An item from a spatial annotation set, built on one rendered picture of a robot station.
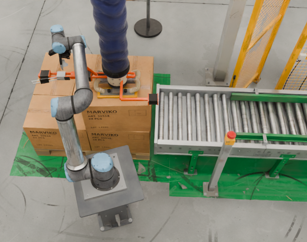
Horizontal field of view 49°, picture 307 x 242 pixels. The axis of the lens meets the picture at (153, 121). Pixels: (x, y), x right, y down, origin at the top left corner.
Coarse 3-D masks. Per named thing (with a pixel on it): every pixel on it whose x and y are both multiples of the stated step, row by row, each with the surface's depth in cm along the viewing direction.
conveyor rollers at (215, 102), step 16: (160, 96) 341; (208, 96) 342; (224, 96) 342; (160, 112) 329; (208, 112) 330; (224, 112) 330; (272, 112) 331; (288, 112) 332; (304, 112) 336; (160, 128) 318; (208, 128) 319; (224, 128) 322; (256, 128) 320; (272, 128) 322; (304, 128) 321; (288, 144) 311; (304, 144) 313
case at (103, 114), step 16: (144, 80) 300; (96, 96) 289; (144, 96) 290; (96, 112) 290; (112, 112) 291; (128, 112) 291; (144, 112) 292; (96, 128) 310; (112, 128) 311; (128, 128) 312; (144, 128) 312
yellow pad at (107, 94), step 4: (104, 88) 290; (108, 88) 290; (112, 88) 291; (124, 88) 290; (128, 88) 290; (108, 92) 286; (124, 92) 287; (128, 92) 288; (136, 92) 288; (100, 96) 286; (104, 96) 286; (108, 96) 286; (112, 96) 286; (116, 96) 286; (124, 96) 286; (128, 96) 286; (132, 96) 286; (136, 96) 286
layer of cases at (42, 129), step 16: (48, 64) 363; (96, 64) 364; (144, 64) 366; (64, 80) 351; (32, 96) 338; (48, 96) 339; (64, 96) 339; (32, 112) 327; (48, 112) 327; (32, 128) 318; (48, 128) 317; (80, 128) 318; (32, 144) 343; (48, 144) 342; (96, 144) 338; (112, 144) 337; (128, 144) 335; (144, 144) 334
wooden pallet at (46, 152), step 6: (150, 138) 359; (36, 150) 353; (42, 150) 352; (48, 150) 353; (54, 150) 351; (60, 150) 351; (60, 156) 361; (66, 156) 361; (132, 156) 361; (138, 156) 355; (144, 156) 354
